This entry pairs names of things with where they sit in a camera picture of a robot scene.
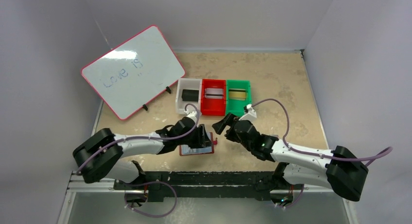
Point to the white plastic bin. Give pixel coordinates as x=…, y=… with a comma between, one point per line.
x=187, y=83

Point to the red leather card holder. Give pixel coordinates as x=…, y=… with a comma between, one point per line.
x=214, y=141

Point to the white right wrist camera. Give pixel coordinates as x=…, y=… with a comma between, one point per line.
x=249, y=113

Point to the pink framed whiteboard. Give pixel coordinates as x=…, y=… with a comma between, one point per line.
x=134, y=72

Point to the red plastic bin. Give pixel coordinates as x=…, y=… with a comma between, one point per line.
x=213, y=107

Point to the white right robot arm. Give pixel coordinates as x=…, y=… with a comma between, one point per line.
x=338, y=170

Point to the green plastic bin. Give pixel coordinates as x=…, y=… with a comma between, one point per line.
x=236, y=107

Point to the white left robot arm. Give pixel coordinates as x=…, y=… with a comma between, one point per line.
x=98, y=157

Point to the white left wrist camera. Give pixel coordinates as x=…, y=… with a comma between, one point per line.
x=194, y=115

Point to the black card in bin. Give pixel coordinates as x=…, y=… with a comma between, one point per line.
x=190, y=95

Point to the gold card in bin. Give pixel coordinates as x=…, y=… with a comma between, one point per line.
x=237, y=94

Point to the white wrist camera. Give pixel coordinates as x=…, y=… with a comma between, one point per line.
x=194, y=115
x=249, y=113

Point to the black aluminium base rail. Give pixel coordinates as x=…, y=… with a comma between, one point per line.
x=260, y=186

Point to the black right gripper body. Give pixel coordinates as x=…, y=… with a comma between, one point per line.
x=230, y=129

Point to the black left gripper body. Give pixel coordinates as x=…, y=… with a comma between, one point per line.
x=199, y=137

